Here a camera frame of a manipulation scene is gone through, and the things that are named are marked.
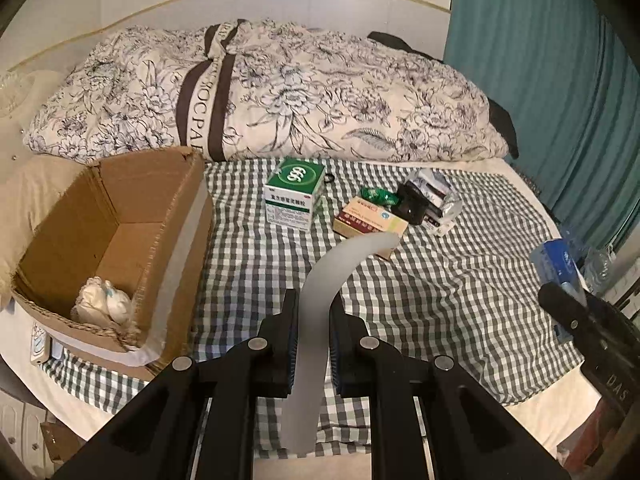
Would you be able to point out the small black box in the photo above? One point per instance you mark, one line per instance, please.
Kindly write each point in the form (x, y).
(411, 205)

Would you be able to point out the translucent white silicone strip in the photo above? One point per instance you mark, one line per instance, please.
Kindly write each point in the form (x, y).
(301, 409)

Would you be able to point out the clear plastic bottle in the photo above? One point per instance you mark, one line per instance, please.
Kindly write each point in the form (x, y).
(598, 269)

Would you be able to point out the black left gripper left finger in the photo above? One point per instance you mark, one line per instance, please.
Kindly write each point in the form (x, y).
(196, 419)

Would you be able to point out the blue white tissue pack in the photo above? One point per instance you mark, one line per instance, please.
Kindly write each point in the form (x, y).
(554, 264)

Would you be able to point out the person's right hand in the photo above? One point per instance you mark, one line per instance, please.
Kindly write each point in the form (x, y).
(581, 450)

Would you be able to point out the white cloth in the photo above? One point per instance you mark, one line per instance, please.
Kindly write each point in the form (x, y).
(100, 303)

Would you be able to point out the small green packet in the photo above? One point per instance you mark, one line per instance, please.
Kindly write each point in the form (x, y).
(379, 197)

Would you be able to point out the silver foil packet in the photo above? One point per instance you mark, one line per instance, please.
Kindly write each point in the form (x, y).
(432, 193)

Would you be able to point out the floral folded duvet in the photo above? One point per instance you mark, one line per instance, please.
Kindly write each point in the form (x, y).
(256, 89)

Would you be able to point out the red yellow medicine box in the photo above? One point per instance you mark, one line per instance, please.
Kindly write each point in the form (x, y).
(359, 217)

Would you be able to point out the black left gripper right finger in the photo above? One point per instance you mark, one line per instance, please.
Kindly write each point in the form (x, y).
(429, 419)

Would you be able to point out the brown cardboard box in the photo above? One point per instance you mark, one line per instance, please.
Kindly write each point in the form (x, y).
(140, 221)

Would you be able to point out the green white medicine box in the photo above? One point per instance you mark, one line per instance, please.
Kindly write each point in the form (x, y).
(293, 192)

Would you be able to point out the teal curtain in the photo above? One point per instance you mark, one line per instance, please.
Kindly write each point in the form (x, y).
(560, 71)

